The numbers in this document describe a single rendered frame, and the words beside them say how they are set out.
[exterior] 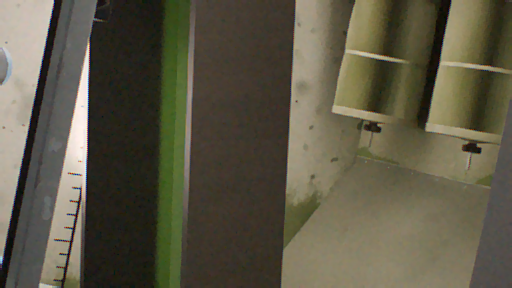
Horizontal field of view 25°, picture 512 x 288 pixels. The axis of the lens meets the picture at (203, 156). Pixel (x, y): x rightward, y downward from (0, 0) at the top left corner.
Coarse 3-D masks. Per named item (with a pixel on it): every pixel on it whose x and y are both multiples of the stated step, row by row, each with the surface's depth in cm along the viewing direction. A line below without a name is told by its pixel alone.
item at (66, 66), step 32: (64, 0) 213; (96, 0) 213; (64, 32) 211; (64, 64) 211; (64, 96) 212; (64, 128) 213; (32, 160) 215; (64, 160) 214; (32, 192) 213; (32, 224) 213; (32, 256) 214
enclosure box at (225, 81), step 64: (128, 0) 372; (192, 0) 316; (256, 0) 326; (128, 64) 376; (192, 64) 318; (256, 64) 330; (128, 128) 380; (192, 128) 321; (256, 128) 333; (128, 192) 384; (192, 192) 324; (256, 192) 337; (128, 256) 388; (192, 256) 328; (256, 256) 341
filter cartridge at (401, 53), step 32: (384, 0) 436; (416, 0) 434; (352, 32) 445; (384, 32) 436; (416, 32) 436; (352, 64) 442; (384, 64) 437; (416, 64) 438; (352, 96) 441; (384, 96) 436; (416, 96) 441
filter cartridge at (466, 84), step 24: (456, 0) 397; (480, 0) 387; (504, 0) 385; (456, 24) 394; (480, 24) 387; (504, 24) 386; (456, 48) 392; (480, 48) 387; (504, 48) 386; (456, 72) 391; (480, 72) 387; (504, 72) 385; (456, 96) 390; (480, 96) 388; (504, 96) 386; (432, 120) 399; (456, 120) 389; (480, 120) 388; (504, 120) 387
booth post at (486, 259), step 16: (496, 176) 162; (496, 192) 162; (496, 208) 162; (496, 224) 161; (480, 240) 163; (496, 240) 161; (480, 256) 163; (496, 256) 160; (480, 272) 162; (496, 272) 160
